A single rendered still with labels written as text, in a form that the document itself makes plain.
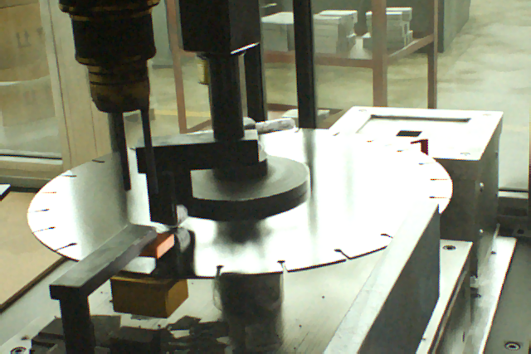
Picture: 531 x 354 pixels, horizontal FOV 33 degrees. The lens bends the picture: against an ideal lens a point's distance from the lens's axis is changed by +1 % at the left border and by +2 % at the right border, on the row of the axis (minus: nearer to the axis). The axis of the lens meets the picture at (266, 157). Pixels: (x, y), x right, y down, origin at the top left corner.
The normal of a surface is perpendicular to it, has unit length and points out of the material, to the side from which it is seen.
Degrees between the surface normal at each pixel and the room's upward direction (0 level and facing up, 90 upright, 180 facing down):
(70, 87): 90
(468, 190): 90
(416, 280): 90
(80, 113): 90
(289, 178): 5
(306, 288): 0
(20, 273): 0
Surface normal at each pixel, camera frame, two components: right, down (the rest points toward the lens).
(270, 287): 0.61, 0.21
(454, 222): -0.36, 0.31
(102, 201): -0.06, -0.95
